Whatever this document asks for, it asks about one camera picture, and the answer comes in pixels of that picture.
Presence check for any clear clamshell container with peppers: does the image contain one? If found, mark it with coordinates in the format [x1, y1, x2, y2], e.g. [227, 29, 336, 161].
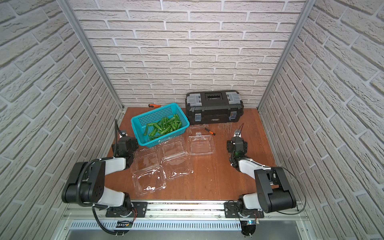
[132, 148, 167, 196]

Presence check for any clear pepper container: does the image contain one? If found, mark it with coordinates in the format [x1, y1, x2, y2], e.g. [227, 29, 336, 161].
[159, 137, 194, 181]
[187, 124, 215, 156]

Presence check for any teal plastic basket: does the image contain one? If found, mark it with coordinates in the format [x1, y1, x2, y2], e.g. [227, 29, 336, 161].
[131, 103, 190, 148]

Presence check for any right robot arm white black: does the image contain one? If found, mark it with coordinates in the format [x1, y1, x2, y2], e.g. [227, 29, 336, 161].
[227, 135, 297, 213]

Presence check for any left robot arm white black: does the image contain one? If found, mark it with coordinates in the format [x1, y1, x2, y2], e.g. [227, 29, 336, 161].
[61, 136, 139, 214]

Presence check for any black toolbox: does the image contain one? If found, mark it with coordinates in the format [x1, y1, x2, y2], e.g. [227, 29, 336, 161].
[185, 90, 244, 125]

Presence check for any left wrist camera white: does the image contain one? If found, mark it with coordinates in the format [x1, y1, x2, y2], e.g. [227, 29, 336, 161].
[119, 130, 127, 138]

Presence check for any black corrugated cable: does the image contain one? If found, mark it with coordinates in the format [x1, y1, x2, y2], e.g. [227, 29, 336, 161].
[74, 157, 115, 208]

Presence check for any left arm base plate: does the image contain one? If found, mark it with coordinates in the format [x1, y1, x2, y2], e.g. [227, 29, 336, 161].
[106, 201, 148, 218]

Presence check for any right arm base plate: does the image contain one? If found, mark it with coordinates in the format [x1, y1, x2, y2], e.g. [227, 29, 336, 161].
[224, 201, 265, 219]

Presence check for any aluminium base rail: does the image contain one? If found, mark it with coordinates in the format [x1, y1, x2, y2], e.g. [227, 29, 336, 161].
[62, 200, 309, 232]

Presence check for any aluminium frame post left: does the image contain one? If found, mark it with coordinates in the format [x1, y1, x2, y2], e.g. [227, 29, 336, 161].
[58, 0, 124, 111]

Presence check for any aluminium frame post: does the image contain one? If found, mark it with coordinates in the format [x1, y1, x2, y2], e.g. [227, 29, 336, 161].
[257, 0, 316, 111]
[58, 0, 124, 111]

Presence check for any aluminium frame post right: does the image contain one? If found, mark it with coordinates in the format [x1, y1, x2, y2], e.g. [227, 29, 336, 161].
[257, 0, 316, 111]

